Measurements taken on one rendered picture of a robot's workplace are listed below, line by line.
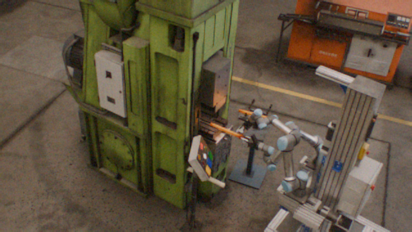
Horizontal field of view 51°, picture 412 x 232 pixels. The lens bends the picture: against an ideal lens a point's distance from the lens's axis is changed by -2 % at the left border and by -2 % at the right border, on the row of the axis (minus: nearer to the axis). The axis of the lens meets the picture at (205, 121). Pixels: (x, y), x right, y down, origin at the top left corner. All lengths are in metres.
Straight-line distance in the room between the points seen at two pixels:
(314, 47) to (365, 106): 4.12
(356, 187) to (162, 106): 1.99
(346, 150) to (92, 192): 2.96
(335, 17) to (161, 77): 3.82
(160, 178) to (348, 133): 2.19
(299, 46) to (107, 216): 4.43
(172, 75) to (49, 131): 2.69
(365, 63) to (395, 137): 1.53
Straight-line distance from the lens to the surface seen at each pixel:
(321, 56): 7.79
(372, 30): 7.35
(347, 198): 4.27
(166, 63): 4.11
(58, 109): 6.71
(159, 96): 4.36
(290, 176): 4.11
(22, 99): 7.07
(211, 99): 4.27
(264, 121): 4.26
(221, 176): 5.30
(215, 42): 4.20
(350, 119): 3.83
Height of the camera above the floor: 3.92
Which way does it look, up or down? 38 degrees down
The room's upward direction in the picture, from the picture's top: 4 degrees clockwise
